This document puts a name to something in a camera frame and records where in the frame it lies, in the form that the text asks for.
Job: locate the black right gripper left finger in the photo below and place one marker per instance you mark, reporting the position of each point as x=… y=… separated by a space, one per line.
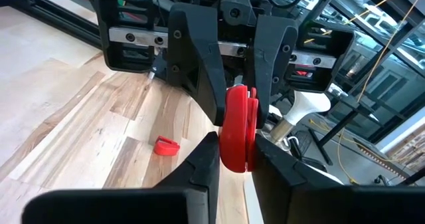
x=199 y=171

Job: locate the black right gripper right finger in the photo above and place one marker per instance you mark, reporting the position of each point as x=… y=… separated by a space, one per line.
x=282 y=184

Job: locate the white mushroom lamp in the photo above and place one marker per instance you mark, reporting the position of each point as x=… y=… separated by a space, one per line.
x=305 y=106

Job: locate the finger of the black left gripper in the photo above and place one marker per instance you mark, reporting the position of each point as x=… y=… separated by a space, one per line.
x=196 y=51
x=272 y=58

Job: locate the black aluminium table frame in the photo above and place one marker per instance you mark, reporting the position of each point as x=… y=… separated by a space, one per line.
x=66 y=24

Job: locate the grey cabinet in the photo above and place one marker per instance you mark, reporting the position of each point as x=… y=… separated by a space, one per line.
x=391 y=84

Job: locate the red mini stapler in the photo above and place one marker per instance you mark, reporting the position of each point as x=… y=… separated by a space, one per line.
x=166 y=148
x=234 y=134

